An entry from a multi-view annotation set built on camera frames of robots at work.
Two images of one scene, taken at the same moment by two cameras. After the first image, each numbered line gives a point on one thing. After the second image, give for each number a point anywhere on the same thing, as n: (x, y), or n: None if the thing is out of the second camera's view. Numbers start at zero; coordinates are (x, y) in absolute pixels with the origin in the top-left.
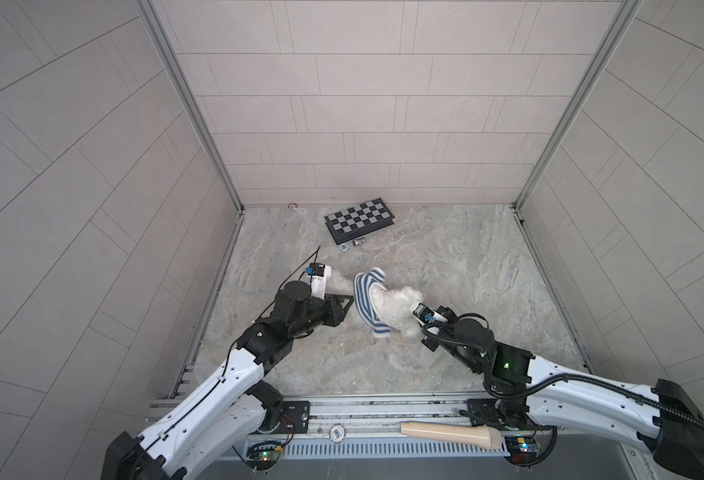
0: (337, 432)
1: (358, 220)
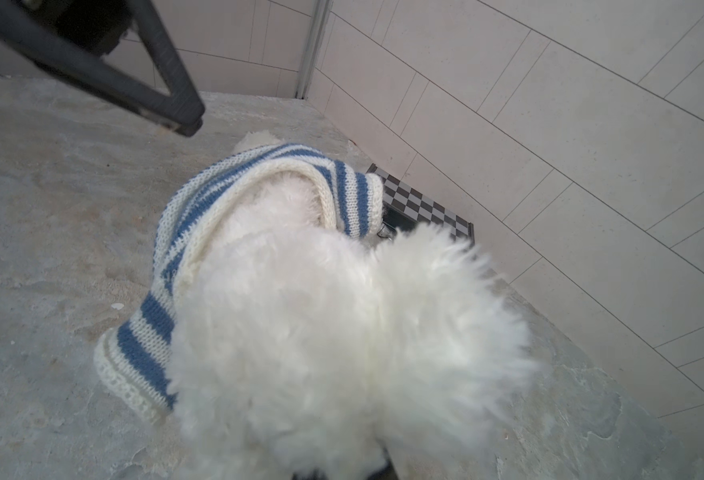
0: None
1: (405, 206)
